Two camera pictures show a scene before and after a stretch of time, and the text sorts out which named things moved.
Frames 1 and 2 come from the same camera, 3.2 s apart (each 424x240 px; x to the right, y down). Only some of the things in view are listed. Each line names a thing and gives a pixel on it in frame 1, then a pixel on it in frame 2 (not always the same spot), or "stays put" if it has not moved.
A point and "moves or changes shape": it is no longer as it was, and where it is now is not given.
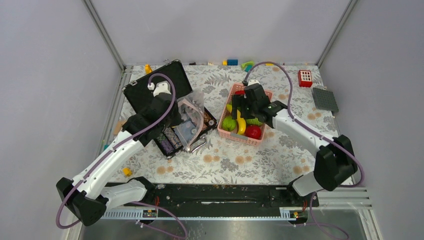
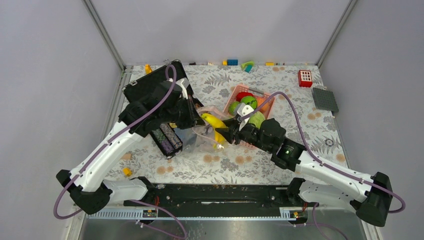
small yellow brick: x=127 y=171 stays put
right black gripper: x=240 y=100 → x=229 y=133
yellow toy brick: x=148 y=69 stays put
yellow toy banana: x=240 y=121 moves or changes shape
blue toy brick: x=232 y=62 stays put
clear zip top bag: x=190 y=110 moves or changes shape
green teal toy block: x=247 y=66 stays put
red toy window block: x=305 y=78 stays put
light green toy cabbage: x=255 y=121 stays put
